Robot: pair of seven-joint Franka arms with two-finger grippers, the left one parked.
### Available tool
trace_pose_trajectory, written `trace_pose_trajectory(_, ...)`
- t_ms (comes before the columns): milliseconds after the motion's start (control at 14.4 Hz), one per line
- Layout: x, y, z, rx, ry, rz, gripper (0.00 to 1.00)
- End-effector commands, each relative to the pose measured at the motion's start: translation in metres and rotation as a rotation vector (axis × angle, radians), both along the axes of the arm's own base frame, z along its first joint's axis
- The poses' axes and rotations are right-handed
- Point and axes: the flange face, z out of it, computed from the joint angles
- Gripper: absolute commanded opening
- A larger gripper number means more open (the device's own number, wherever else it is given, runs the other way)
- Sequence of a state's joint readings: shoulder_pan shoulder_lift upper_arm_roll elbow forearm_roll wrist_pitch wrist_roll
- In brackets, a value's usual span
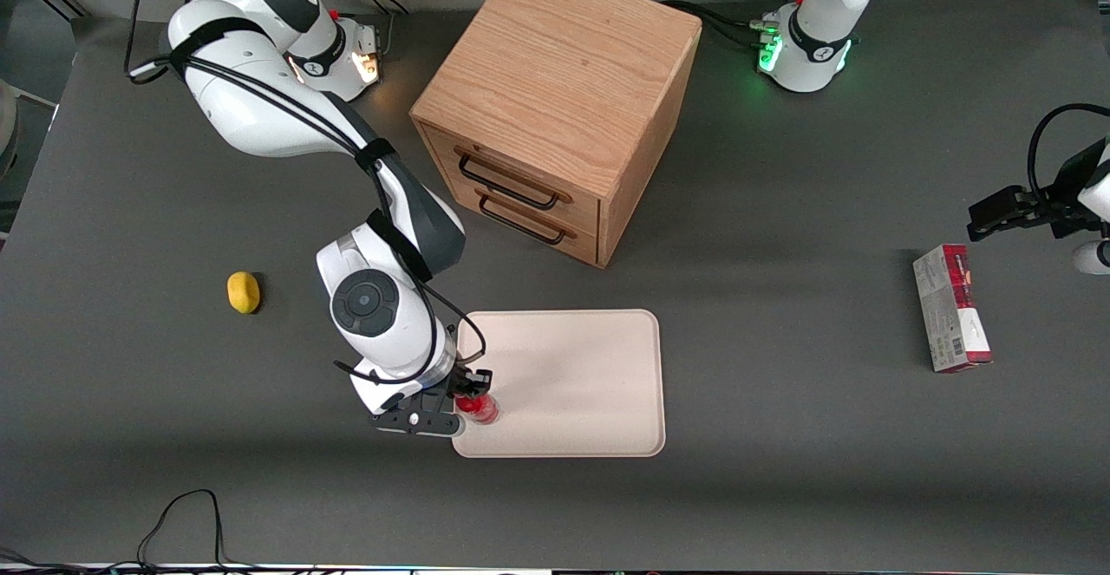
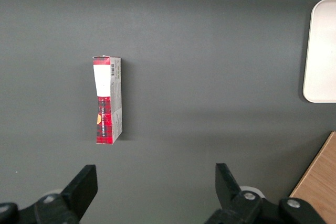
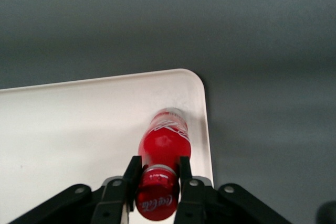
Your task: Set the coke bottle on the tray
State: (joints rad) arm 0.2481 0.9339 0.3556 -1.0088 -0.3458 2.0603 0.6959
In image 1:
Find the dark right wrist camera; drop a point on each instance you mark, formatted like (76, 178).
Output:
(416, 423)

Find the oak wooden drawer cabinet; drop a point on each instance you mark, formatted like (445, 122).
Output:
(555, 63)

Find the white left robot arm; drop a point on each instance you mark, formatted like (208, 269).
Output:
(815, 63)

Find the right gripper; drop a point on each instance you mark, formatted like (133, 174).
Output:
(469, 382)

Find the red coke bottle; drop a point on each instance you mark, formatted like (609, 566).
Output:
(482, 410)

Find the oak drawer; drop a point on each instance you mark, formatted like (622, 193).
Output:
(585, 241)
(581, 206)

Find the cream plastic tray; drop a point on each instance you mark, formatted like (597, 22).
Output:
(572, 384)

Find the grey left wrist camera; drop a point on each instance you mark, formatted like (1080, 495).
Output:
(1094, 258)

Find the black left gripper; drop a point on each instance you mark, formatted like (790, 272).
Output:
(1056, 208)

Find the red plaid cardboard box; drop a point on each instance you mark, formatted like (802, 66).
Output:
(945, 315)

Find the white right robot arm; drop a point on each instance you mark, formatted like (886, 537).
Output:
(251, 111)

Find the yellow lemon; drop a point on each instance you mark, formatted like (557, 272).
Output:
(244, 292)

